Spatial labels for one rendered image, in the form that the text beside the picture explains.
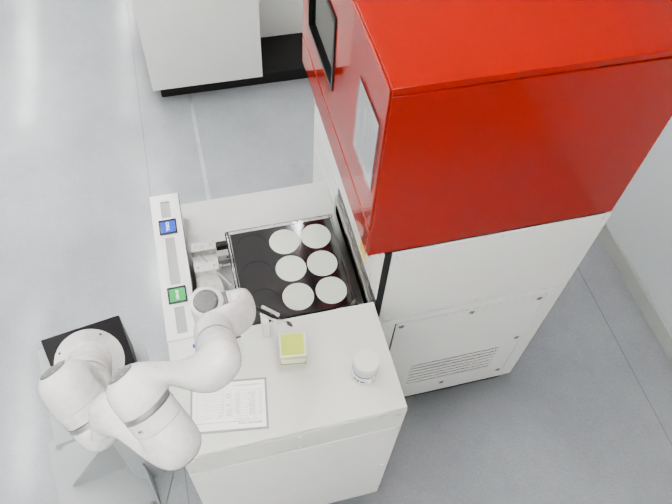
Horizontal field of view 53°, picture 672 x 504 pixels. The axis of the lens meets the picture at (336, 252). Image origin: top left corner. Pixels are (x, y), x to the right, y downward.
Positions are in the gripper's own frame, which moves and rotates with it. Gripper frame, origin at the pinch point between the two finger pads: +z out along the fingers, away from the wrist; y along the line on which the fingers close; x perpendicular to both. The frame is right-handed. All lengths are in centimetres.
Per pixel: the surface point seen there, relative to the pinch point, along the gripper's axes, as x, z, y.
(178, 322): 10.1, 4.6, 8.9
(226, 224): -9, 25, 49
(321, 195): -45, 26, 55
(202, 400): 6.4, -0.9, -16.7
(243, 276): -11.4, 12.9, 23.1
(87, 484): 61, 96, -17
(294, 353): -20.5, -6.4, -10.4
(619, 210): -197, 86, 52
